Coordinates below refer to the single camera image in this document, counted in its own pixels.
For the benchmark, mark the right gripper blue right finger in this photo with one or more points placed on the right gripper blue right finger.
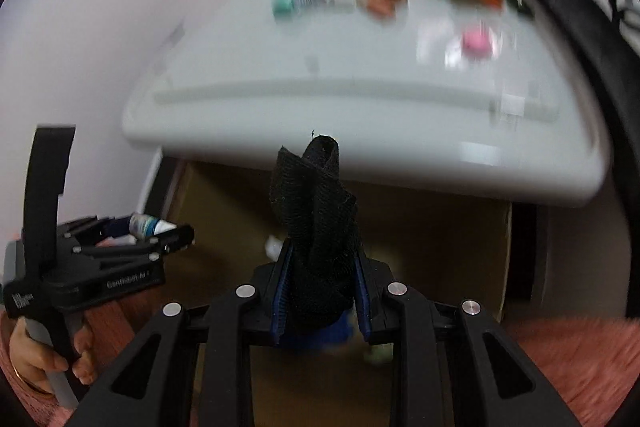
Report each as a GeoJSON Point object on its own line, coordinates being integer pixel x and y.
{"type": "Point", "coordinates": [361, 298]}

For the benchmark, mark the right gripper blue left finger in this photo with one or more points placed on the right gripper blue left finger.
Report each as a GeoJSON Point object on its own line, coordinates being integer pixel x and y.
{"type": "Point", "coordinates": [278, 301]}

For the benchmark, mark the white charger plug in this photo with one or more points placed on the white charger plug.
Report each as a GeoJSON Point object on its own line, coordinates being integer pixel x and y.
{"type": "Point", "coordinates": [273, 247]}

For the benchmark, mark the blue white ointment tube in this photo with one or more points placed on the blue white ointment tube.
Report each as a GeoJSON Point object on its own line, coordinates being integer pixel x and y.
{"type": "Point", "coordinates": [139, 226]}

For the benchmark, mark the black cloth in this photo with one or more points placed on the black cloth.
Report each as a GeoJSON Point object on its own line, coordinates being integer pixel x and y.
{"type": "Point", "coordinates": [319, 216]}

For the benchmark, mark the pink oval keychain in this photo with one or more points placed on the pink oval keychain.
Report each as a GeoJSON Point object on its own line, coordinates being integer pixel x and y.
{"type": "Point", "coordinates": [476, 42]}

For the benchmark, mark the blue cloth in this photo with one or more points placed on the blue cloth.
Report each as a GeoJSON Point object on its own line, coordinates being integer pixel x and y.
{"type": "Point", "coordinates": [334, 335]}

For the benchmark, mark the green white lotion bottle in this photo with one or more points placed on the green white lotion bottle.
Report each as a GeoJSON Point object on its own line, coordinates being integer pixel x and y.
{"type": "Point", "coordinates": [379, 354]}

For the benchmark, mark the left hand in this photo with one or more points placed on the left hand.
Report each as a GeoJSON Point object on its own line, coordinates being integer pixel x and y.
{"type": "Point", "coordinates": [33, 360]}

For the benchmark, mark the pink fleece sleeve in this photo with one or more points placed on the pink fleece sleeve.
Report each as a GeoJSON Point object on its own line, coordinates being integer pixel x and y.
{"type": "Point", "coordinates": [114, 326]}

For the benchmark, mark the cardboard box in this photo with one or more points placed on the cardboard box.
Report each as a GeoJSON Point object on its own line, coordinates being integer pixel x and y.
{"type": "Point", "coordinates": [418, 248]}

